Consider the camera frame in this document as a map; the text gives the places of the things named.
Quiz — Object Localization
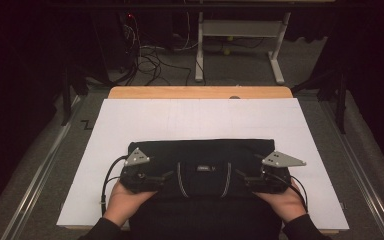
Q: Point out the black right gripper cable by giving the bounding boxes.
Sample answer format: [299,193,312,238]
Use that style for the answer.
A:
[289,174,310,213]

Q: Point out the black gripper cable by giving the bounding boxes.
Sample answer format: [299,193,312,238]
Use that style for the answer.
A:
[100,154,130,216]
[289,174,310,213]

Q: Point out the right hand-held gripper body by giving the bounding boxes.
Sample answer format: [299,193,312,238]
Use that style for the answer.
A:
[253,150,308,194]

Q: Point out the person's dark clothing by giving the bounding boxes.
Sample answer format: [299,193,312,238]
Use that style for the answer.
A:
[127,197,284,240]

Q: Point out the person's left hand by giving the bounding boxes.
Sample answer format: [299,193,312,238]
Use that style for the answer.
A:
[103,181,158,228]

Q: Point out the black tripod stand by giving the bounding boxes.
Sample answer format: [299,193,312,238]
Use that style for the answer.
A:
[59,62,90,127]
[291,62,350,135]

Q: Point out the dark computer tower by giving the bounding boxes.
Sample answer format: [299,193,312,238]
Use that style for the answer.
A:
[91,11,138,74]

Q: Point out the white metal desk frame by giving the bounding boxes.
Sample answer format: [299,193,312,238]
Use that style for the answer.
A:
[194,11,292,86]

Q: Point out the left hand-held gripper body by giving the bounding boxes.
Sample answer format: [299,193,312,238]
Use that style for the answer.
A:
[119,147,164,194]

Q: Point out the white table cover sheet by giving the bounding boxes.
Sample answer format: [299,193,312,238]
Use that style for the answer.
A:
[56,97,350,231]

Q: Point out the navy knit sweater vest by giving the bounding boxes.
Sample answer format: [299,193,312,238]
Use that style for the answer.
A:
[127,138,276,202]

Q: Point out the tangle of floor cables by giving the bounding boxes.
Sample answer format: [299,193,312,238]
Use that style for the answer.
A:
[122,14,195,87]

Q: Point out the metal floor rail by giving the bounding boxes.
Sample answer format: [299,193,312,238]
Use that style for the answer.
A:
[319,99,384,240]
[0,95,82,240]

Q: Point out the person's right hand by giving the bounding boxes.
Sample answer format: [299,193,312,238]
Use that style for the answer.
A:
[254,180,308,224]

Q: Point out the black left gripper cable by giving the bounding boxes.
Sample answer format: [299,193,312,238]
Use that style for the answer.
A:
[100,154,130,216]

